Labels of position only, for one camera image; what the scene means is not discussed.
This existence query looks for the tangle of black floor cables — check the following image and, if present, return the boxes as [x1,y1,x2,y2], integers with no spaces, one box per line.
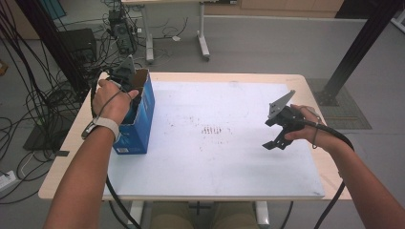
[0,0,111,204]

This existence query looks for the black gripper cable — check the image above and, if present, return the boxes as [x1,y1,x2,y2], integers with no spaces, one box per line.
[90,80,142,229]
[302,117,355,229]

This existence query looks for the gray floor mat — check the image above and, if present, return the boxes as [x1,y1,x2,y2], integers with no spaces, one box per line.
[306,78,373,131]

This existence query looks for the person's left hand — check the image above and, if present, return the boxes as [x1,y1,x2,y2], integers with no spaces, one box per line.
[92,78,140,126]

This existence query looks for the white-legged desk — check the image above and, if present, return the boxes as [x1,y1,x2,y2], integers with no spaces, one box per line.
[121,0,238,64]

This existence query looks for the light wooden table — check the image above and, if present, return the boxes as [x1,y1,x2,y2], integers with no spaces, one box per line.
[37,71,353,229]

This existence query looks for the blue cardboard box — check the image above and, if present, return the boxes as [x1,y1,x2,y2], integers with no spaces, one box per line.
[111,68,157,156]

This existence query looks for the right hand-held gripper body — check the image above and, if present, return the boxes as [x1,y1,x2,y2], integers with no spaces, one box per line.
[267,90,307,136]

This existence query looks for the white power strip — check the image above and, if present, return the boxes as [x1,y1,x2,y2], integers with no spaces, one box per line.
[0,170,17,193]

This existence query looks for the gray wrist strap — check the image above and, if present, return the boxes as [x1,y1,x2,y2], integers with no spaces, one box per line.
[299,106,321,151]
[97,89,132,119]

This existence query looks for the white table mat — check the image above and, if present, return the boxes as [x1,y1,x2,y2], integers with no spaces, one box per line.
[103,80,326,201]

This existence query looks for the wristwatch with white band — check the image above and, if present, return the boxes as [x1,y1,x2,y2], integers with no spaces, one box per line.
[80,116,122,143]

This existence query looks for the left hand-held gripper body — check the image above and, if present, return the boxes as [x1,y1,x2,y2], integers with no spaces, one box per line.
[105,54,141,94]

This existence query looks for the black equipment box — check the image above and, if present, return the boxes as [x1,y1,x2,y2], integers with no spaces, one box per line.
[58,28,98,65]

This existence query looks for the computer tower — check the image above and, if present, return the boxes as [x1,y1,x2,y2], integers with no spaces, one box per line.
[107,8,139,55]

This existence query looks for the person's right hand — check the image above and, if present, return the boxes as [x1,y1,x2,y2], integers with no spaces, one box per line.
[284,104,340,155]

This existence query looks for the black metal stand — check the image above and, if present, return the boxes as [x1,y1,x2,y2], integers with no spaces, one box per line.
[314,0,405,107]
[13,0,91,94]

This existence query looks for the person's olive trousers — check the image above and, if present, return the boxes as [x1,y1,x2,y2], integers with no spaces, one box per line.
[149,201,261,229]

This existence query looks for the black floor mat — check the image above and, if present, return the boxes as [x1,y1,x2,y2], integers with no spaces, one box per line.
[23,113,77,152]

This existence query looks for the wooden cabinet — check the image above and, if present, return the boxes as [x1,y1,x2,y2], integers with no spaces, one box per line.
[203,0,346,19]

